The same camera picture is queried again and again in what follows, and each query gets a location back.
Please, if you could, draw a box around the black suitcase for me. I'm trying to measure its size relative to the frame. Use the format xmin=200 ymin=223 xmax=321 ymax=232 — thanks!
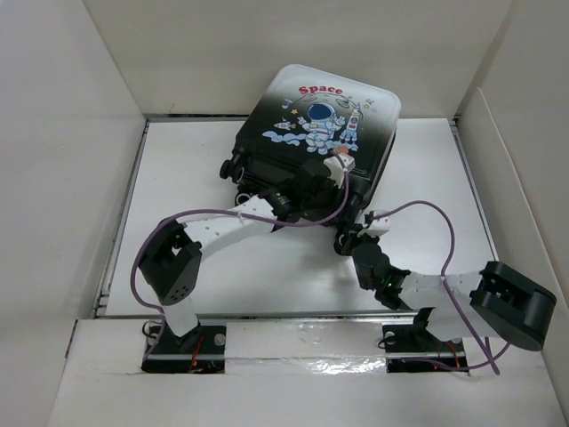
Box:
xmin=220 ymin=64 xmax=404 ymax=257

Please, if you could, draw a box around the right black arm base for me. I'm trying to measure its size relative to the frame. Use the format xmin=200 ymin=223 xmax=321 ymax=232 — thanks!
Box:
xmin=377 ymin=325 xmax=468 ymax=374

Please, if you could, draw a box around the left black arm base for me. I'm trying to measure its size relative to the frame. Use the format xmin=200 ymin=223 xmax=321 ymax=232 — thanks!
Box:
xmin=140 ymin=322 xmax=227 ymax=375

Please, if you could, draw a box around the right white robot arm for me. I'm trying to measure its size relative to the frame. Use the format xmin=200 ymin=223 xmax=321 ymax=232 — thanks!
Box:
xmin=334 ymin=232 xmax=557 ymax=351

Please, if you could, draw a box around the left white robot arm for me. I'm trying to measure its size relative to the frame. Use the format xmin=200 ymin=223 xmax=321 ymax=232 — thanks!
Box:
xmin=129 ymin=154 xmax=355 ymax=353

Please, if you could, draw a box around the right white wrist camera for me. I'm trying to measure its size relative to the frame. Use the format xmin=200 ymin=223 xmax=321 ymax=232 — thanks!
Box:
xmin=357 ymin=210 xmax=390 ymax=238

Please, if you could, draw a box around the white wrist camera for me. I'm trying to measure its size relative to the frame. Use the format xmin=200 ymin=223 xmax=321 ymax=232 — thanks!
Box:
xmin=324 ymin=152 xmax=356 ymax=188
xmin=357 ymin=210 xmax=390 ymax=238

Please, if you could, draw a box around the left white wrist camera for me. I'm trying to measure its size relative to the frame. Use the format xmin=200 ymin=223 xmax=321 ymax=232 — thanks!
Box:
xmin=324 ymin=152 xmax=356 ymax=188

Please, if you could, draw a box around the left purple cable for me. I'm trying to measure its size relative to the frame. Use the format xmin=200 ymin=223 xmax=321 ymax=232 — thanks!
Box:
xmin=128 ymin=150 xmax=350 ymax=333

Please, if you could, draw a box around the purple cable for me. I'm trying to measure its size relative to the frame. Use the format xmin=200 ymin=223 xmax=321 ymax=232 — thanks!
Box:
xmin=366 ymin=200 xmax=512 ymax=377
xmin=128 ymin=150 xmax=350 ymax=333

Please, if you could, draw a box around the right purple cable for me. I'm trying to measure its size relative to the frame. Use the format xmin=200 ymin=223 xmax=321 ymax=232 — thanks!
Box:
xmin=366 ymin=200 xmax=512 ymax=377

